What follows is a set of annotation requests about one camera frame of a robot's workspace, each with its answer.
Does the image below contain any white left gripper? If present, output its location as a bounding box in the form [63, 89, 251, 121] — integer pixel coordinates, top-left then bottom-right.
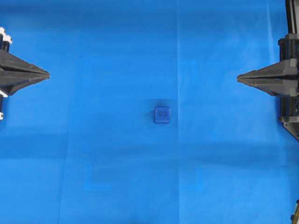
[0, 27, 50, 120]

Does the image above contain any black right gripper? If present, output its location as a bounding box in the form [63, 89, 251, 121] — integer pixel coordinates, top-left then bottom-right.
[237, 33, 299, 137]

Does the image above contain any blue cube block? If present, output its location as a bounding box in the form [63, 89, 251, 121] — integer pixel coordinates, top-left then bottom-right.
[154, 106, 171, 124]

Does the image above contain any black aluminium frame rail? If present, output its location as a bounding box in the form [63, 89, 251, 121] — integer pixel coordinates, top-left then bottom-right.
[285, 0, 299, 34]

